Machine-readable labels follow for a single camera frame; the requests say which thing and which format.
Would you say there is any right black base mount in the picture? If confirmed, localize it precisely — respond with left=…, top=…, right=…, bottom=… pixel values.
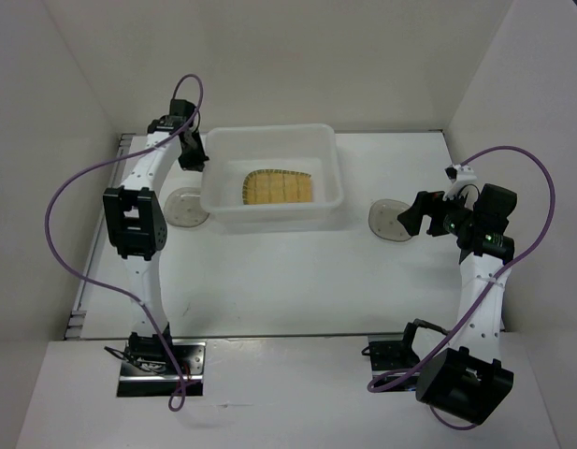
left=361, top=334, right=420, bottom=387

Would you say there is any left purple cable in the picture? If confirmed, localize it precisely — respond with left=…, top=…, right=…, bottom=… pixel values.
left=44, top=73, right=206, bottom=413

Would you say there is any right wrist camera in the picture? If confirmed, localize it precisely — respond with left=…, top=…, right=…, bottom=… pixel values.
left=443, top=164, right=477, bottom=200

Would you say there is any clear glass plate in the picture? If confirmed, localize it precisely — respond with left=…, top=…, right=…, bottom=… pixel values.
left=164, top=187, right=209, bottom=228
left=368, top=198, right=411, bottom=242

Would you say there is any white plastic bin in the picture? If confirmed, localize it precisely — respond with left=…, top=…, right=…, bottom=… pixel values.
left=200, top=123, right=344, bottom=233

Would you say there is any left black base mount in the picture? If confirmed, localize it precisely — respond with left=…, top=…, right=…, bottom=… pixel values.
left=104, top=340, right=206, bottom=398

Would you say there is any woven bamboo tray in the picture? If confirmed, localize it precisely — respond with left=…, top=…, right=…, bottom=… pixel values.
left=242, top=169, right=313, bottom=205

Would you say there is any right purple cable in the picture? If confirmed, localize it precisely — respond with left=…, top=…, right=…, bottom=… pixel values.
left=365, top=144, right=557, bottom=429

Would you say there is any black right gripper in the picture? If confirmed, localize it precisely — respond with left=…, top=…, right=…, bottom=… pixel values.
left=397, top=185, right=478, bottom=237

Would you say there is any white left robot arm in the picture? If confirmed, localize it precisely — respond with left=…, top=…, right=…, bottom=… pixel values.
left=103, top=98, right=209, bottom=374

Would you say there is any right clear glass plate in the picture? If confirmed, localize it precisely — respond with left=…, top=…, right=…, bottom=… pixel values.
left=368, top=198, right=411, bottom=242

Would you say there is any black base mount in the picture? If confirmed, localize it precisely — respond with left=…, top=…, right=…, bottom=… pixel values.
left=361, top=334, right=420, bottom=387
left=104, top=340, right=206, bottom=398

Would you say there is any purple cable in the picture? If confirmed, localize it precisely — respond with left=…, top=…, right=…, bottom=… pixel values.
left=44, top=73, right=206, bottom=413
left=365, top=144, right=557, bottom=429

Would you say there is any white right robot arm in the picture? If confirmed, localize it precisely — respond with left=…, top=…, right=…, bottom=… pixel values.
left=397, top=184, right=517, bottom=429

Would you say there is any left clear glass plate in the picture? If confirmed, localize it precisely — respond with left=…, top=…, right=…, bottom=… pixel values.
left=164, top=187, right=209, bottom=228

